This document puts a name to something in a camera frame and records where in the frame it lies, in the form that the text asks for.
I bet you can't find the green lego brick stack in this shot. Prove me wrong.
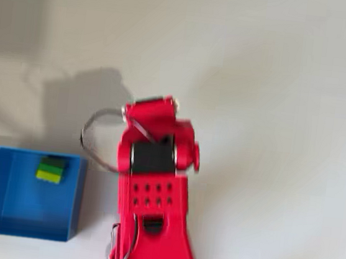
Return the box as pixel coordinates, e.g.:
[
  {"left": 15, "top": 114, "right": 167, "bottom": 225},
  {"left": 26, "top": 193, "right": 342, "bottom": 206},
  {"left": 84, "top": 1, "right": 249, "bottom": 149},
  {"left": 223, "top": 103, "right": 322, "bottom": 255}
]
[{"left": 35, "top": 153, "right": 70, "bottom": 186}]

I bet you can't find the blue plastic bin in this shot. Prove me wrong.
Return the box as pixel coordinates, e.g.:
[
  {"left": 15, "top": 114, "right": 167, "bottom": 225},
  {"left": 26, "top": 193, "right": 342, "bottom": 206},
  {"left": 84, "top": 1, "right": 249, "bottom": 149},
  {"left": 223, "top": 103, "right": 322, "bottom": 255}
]
[{"left": 0, "top": 145, "right": 90, "bottom": 244}]

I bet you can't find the grey servo cable loop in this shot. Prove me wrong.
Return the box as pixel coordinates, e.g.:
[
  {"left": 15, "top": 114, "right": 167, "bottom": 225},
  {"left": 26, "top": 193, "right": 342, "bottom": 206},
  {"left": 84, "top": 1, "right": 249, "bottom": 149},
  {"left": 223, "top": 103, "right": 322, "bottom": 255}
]
[{"left": 76, "top": 104, "right": 129, "bottom": 174}]

